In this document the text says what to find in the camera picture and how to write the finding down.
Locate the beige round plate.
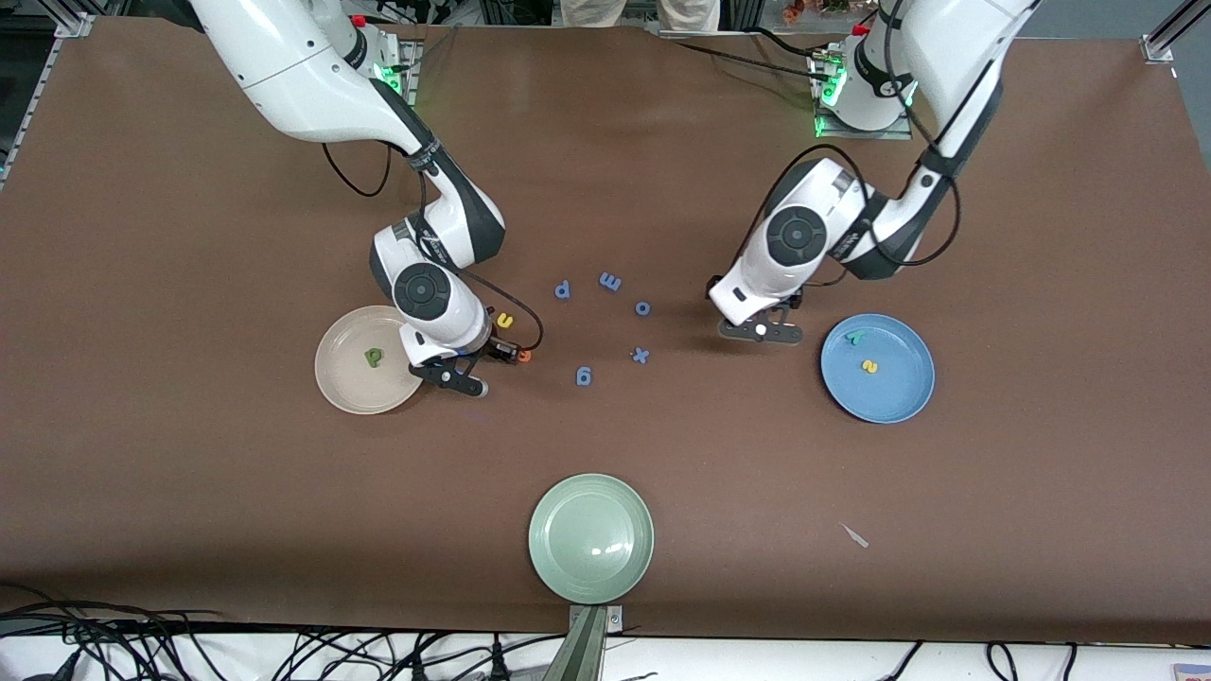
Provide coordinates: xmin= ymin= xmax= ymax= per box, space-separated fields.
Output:
xmin=314 ymin=305 xmax=431 ymax=416

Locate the blue round plate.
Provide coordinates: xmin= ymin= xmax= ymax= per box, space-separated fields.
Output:
xmin=819 ymin=313 xmax=937 ymax=425

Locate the green round plate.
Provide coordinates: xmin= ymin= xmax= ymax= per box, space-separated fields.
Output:
xmin=528 ymin=473 xmax=656 ymax=605

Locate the person in beige trousers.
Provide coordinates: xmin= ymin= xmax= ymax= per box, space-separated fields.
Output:
xmin=561 ymin=0 xmax=722 ymax=35

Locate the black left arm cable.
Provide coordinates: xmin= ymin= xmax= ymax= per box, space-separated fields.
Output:
xmin=747 ymin=0 xmax=961 ymax=289

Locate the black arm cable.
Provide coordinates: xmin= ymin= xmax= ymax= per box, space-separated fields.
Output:
xmin=747 ymin=0 xmax=961 ymax=289
xmin=322 ymin=142 xmax=546 ymax=353

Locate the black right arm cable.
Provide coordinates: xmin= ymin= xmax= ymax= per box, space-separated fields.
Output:
xmin=322 ymin=142 xmax=546 ymax=353

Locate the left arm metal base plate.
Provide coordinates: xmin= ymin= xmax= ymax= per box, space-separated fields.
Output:
xmin=814 ymin=47 xmax=915 ymax=141

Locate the black cable on table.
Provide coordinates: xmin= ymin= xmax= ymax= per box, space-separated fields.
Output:
xmin=662 ymin=26 xmax=834 ymax=81

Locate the grey metal camera bracket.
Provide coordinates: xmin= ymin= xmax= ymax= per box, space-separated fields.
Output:
xmin=544 ymin=605 xmax=625 ymax=681

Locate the black cable tangle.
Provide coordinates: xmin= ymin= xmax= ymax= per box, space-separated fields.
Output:
xmin=0 ymin=582 xmax=569 ymax=681

